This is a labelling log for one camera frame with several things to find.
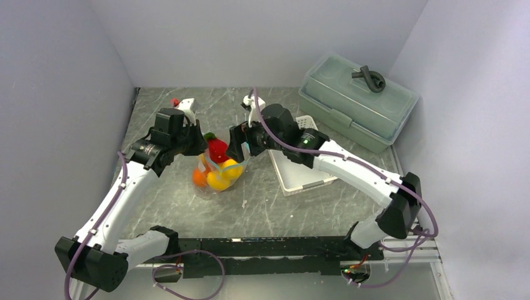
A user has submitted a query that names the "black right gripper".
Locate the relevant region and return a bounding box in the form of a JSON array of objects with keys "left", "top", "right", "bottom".
[{"left": 224, "top": 115, "right": 286, "bottom": 163}]

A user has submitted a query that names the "red toy strawberry with leaves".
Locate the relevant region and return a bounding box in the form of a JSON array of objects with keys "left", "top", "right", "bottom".
[{"left": 203, "top": 132, "right": 230, "bottom": 164}]

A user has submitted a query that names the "yellow toy lemon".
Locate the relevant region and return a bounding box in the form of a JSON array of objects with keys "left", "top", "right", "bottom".
[{"left": 221, "top": 159, "right": 244, "bottom": 180}]

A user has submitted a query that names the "orange toy tangerine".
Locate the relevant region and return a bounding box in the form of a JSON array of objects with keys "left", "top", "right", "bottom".
[{"left": 192, "top": 168, "right": 208, "bottom": 188}]

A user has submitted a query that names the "clear zip top bag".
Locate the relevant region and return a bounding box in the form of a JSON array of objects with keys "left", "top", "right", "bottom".
[{"left": 191, "top": 133, "right": 249, "bottom": 193}]

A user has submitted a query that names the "white perforated plastic basket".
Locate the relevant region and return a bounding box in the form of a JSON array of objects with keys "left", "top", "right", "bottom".
[{"left": 268, "top": 116, "right": 338, "bottom": 197}]

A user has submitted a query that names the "yellow toy fruit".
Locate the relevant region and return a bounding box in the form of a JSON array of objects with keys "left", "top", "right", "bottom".
[{"left": 206, "top": 171, "right": 231, "bottom": 191}]

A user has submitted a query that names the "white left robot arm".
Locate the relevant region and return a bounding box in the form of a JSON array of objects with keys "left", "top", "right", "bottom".
[{"left": 55, "top": 104, "right": 208, "bottom": 299}]

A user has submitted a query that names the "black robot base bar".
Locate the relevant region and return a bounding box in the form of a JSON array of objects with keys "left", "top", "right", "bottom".
[{"left": 152, "top": 226, "right": 384, "bottom": 279}]

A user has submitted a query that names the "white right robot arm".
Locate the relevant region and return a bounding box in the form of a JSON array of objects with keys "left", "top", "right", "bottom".
[{"left": 237, "top": 96, "right": 424, "bottom": 259}]

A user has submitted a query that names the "green storage box clear lid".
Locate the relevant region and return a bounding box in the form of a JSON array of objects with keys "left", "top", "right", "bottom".
[{"left": 299, "top": 54, "right": 419, "bottom": 154}]

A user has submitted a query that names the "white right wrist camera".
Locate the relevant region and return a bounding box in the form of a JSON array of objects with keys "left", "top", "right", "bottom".
[{"left": 241, "top": 95, "right": 264, "bottom": 128}]

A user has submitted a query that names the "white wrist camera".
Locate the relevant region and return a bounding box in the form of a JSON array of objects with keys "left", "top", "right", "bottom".
[
  {"left": 171, "top": 98, "right": 198, "bottom": 125},
  {"left": 241, "top": 95, "right": 264, "bottom": 128}
]

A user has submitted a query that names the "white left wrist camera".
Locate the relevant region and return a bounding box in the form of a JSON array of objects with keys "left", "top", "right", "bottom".
[{"left": 171, "top": 98, "right": 198, "bottom": 125}]

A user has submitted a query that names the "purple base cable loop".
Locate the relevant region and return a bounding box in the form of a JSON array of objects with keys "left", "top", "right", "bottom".
[{"left": 151, "top": 251, "right": 225, "bottom": 300}]

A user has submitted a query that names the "dark coiled hose piece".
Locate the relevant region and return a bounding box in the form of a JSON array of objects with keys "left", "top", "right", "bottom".
[{"left": 351, "top": 65, "right": 387, "bottom": 94}]

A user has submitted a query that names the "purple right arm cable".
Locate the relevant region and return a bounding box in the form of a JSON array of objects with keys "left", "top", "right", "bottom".
[{"left": 250, "top": 86, "right": 439, "bottom": 289}]

